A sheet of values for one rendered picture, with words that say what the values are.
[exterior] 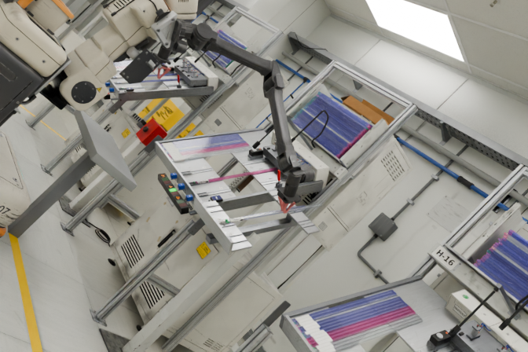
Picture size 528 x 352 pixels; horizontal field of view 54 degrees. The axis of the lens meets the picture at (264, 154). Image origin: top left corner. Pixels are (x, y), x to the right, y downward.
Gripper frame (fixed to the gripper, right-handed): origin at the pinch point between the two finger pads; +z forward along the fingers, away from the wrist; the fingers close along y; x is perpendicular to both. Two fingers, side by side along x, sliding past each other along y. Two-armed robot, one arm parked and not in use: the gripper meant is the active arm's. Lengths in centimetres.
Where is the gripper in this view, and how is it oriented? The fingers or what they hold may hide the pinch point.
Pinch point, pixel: (284, 210)
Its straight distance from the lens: 230.2
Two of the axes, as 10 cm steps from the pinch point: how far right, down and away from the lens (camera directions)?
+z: -2.2, 8.6, 4.7
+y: -5.1, -5.1, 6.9
